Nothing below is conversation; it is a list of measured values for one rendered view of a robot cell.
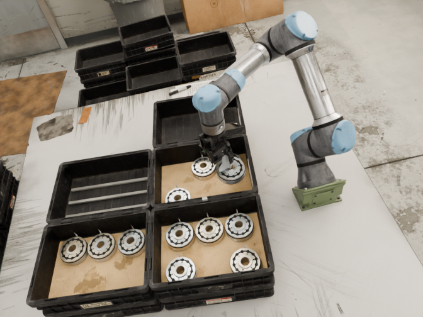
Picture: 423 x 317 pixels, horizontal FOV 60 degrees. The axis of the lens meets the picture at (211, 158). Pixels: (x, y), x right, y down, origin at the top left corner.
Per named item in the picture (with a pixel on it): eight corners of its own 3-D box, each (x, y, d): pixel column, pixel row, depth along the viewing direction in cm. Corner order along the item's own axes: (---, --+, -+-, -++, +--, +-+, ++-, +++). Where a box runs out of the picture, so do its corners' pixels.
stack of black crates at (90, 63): (136, 72, 326) (124, 39, 301) (137, 93, 307) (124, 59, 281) (92, 82, 326) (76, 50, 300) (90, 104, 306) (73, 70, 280)
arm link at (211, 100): (226, 85, 107) (209, 103, 103) (230, 113, 115) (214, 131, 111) (205, 78, 110) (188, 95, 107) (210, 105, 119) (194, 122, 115)
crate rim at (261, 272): (259, 195, 133) (259, 192, 132) (276, 274, 114) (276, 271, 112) (152, 211, 135) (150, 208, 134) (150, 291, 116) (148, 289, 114)
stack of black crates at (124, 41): (180, 61, 328) (169, 12, 294) (185, 83, 306) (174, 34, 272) (134, 71, 328) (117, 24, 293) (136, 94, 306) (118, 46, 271)
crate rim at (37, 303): (152, 211, 135) (150, 208, 134) (150, 291, 116) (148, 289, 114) (47, 227, 137) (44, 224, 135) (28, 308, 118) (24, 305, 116)
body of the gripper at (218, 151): (200, 155, 128) (194, 131, 118) (218, 141, 131) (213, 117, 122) (215, 166, 123) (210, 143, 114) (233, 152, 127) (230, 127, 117)
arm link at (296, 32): (332, 151, 147) (284, 22, 143) (364, 145, 135) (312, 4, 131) (313, 162, 141) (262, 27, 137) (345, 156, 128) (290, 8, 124)
